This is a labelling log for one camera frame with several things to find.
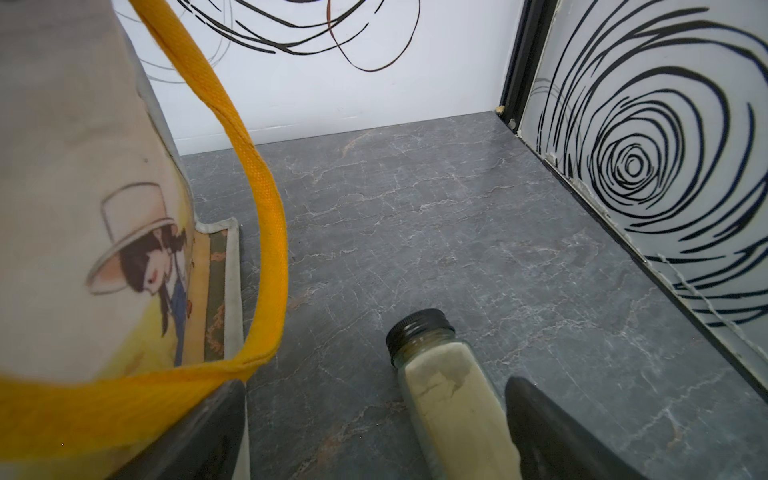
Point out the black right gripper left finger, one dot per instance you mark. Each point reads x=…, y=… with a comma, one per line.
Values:
x=204, y=444

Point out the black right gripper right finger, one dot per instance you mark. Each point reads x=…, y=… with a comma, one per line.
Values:
x=552, y=444

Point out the cream canvas bag yellow handles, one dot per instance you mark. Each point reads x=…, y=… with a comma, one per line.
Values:
x=102, y=258

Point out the powder spice jar black lid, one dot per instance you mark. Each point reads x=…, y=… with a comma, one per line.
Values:
x=458, y=416

